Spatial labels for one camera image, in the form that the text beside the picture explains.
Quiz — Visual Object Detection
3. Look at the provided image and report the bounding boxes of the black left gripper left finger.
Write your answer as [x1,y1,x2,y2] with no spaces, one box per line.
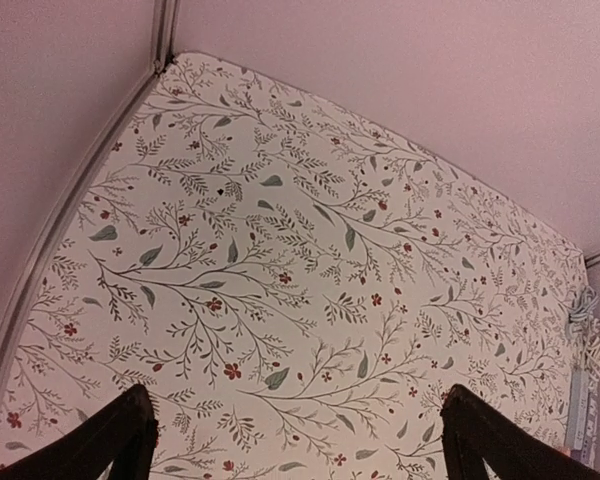
[0,384,158,480]

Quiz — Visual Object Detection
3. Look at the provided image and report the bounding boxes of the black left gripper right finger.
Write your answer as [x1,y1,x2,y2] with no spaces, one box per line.
[440,384,600,480]

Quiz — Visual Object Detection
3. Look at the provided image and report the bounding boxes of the purple power strip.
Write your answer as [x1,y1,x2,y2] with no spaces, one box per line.
[565,368,597,456]

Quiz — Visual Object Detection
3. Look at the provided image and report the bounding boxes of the floral patterned table mat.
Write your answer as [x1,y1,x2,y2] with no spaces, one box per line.
[0,53,586,479]

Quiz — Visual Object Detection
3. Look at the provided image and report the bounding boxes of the white coiled cable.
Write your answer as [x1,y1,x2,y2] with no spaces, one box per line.
[563,285,600,386]

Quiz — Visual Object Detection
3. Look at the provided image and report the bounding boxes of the left aluminium frame post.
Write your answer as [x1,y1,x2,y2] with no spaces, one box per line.
[0,1,179,401]

